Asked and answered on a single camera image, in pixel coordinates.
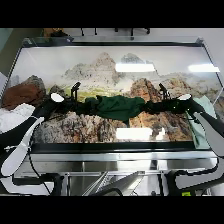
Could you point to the dark green T-shirt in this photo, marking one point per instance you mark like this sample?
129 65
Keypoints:
116 107

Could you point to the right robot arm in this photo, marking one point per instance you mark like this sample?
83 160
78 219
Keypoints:
210 126

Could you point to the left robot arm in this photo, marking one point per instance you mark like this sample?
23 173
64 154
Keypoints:
20 140

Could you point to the brown garment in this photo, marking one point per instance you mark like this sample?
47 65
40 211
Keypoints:
20 96

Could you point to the white garment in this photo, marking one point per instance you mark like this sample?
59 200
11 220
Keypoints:
13 116

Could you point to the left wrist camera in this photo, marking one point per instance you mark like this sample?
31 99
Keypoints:
75 87

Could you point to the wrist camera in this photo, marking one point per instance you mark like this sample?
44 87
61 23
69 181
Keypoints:
75 87
163 90

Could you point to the silver frame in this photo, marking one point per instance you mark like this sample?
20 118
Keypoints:
116 156

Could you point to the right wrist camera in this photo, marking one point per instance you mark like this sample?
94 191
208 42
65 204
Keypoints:
163 90

